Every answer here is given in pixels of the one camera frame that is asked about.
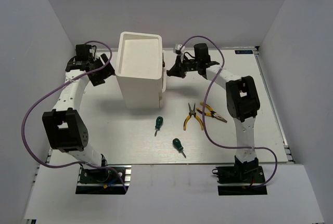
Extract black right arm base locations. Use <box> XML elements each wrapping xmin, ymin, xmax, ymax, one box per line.
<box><xmin>212</xmin><ymin>158</ymin><xmax>267</xmax><ymax>196</ymax></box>

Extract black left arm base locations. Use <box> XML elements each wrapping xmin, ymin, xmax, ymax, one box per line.
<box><xmin>75</xmin><ymin>165</ymin><xmax>132</xmax><ymax>195</ymax></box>

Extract yellow needle nose pliers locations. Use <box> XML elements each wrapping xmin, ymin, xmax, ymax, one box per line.
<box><xmin>183</xmin><ymin>103</ymin><xmax>204</xmax><ymax>131</ymax></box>

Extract green stubby screwdriver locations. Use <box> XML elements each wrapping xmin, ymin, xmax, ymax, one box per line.
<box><xmin>154</xmin><ymin>116</ymin><xmax>163</xmax><ymax>137</ymax></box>
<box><xmin>172</xmin><ymin>138</ymin><xmax>187</xmax><ymax>158</ymax></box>

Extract blue right corner label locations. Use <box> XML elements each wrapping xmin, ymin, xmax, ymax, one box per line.
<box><xmin>235</xmin><ymin>49</ymin><xmax>253</xmax><ymax>55</ymax></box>

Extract white drawer cabinet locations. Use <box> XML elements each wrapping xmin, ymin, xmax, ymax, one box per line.
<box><xmin>115</xmin><ymin>32</ymin><xmax>166</xmax><ymax>109</ymax></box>

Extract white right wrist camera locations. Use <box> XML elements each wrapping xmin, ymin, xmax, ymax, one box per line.
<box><xmin>173</xmin><ymin>44</ymin><xmax>185</xmax><ymax>61</ymax></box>

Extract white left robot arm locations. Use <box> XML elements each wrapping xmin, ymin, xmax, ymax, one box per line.
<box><xmin>42</xmin><ymin>43</ymin><xmax>115</xmax><ymax>182</ymax></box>

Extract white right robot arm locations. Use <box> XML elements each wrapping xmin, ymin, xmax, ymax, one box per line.
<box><xmin>166</xmin><ymin>43</ymin><xmax>260</xmax><ymax>183</ymax></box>

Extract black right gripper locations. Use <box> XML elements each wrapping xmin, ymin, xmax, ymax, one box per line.
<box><xmin>168</xmin><ymin>55</ymin><xmax>200</xmax><ymax>78</ymax></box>

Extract yellow orange long pliers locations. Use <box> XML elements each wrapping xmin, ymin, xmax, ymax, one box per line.
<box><xmin>196</xmin><ymin>104</ymin><xmax>227</xmax><ymax>123</ymax></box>

